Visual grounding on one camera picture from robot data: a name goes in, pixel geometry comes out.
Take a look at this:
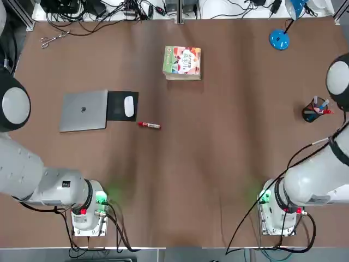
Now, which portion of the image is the silver closed laptop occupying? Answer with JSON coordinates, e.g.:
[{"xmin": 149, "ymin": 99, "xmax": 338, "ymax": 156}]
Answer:
[{"xmin": 58, "ymin": 89, "xmax": 109, "ymax": 134}]

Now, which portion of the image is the red marker pen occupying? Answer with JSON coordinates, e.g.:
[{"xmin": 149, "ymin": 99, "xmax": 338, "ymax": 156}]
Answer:
[{"xmin": 137, "ymin": 121, "xmax": 162, "ymax": 130}]

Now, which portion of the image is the white computer mouse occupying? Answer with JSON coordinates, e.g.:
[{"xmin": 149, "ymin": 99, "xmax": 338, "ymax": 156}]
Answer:
[{"xmin": 124, "ymin": 96, "xmax": 135, "ymax": 118}]

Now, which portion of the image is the black mouse pad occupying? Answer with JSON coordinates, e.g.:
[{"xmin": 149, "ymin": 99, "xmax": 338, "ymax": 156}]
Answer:
[{"xmin": 105, "ymin": 91, "xmax": 140, "ymax": 122}]

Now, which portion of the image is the white table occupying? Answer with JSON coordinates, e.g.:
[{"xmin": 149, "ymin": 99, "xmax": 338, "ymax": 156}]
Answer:
[{"xmin": 31, "ymin": 0, "xmax": 336, "ymax": 21}]

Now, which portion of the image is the black mesh pen holder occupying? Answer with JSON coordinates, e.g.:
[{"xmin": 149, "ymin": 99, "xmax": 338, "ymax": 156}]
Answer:
[{"xmin": 302, "ymin": 97, "xmax": 328, "ymax": 124}]

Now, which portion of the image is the blue desk lamp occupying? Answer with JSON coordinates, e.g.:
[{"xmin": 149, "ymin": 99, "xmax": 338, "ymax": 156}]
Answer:
[{"xmin": 269, "ymin": 0, "xmax": 312, "ymax": 52}]

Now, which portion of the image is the black power adapter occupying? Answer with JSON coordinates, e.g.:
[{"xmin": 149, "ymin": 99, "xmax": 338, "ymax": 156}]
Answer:
[{"xmin": 269, "ymin": 0, "xmax": 283, "ymax": 16}]

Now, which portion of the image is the black ribbed power supply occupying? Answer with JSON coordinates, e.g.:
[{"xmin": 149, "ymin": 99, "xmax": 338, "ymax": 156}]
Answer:
[{"xmin": 40, "ymin": 0, "xmax": 82, "ymax": 14}]

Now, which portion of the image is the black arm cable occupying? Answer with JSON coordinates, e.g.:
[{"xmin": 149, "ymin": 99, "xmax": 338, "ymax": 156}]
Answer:
[
  {"xmin": 225, "ymin": 138, "xmax": 332, "ymax": 259},
  {"xmin": 107, "ymin": 203, "xmax": 141, "ymax": 253}
]

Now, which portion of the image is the aluminium frame post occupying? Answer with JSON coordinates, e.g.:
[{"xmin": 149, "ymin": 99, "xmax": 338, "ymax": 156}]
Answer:
[
  {"xmin": 12, "ymin": 0, "xmax": 37, "ymax": 31},
  {"xmin": 176, "ymin": 0, "xmax": 184, "ymax": 25},
  {"xmin": 333, "ymin": 0, "xmax": 349, "ymax": 26}
]

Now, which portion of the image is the teal cable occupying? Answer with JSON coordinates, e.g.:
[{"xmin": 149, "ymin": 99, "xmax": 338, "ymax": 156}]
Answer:
[{"xmin": 261, "ymin": 249, "xmax": 293, "ymax": 262}]

